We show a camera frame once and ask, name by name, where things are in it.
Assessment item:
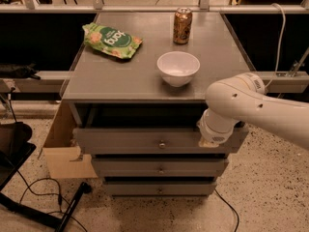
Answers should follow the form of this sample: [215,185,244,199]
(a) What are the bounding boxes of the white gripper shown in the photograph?
[197,108,238,148]

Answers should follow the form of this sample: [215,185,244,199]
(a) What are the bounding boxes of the grey top drawer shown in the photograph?
[73,128,248,155]

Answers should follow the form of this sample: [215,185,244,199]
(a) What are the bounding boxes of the grey drawer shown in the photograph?
[104,181,216,196]
[92,158,229,177]
[73,128,248,155]

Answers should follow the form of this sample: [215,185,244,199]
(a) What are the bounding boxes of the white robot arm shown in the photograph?
[197,72,309,150]

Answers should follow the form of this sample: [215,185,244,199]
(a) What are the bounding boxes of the grey drawer cabinet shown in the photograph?
[63,12,250,188]

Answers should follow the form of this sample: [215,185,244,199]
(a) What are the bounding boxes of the grey bottom drawer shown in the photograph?
[104,181,216,196]

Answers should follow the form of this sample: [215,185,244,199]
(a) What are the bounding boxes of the grey middle drawer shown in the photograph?
[92,158,229,177]

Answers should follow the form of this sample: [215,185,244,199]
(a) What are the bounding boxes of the white bowl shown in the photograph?
[156,51,200,87]

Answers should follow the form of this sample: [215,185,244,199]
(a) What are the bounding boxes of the brown soda can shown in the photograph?
[173,8,192,44]

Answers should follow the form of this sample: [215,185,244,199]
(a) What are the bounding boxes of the green snack bag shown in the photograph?
[82,22,143,59]

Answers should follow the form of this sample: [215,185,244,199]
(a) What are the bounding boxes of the cardboard box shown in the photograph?
[42,102,97,179]

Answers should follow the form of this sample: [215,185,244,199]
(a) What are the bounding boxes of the black stand base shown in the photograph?
[0,122,92,232]

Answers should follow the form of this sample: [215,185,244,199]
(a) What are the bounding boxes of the black cable right floor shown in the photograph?
[213,188,240,232]

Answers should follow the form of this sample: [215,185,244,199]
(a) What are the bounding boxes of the white cable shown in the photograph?
[264,3,288,90]

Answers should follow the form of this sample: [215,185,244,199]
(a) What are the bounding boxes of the black floor cable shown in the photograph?
[0,152,89,232]

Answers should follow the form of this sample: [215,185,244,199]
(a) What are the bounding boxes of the metal rail frame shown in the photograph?
[0,0,309,15]

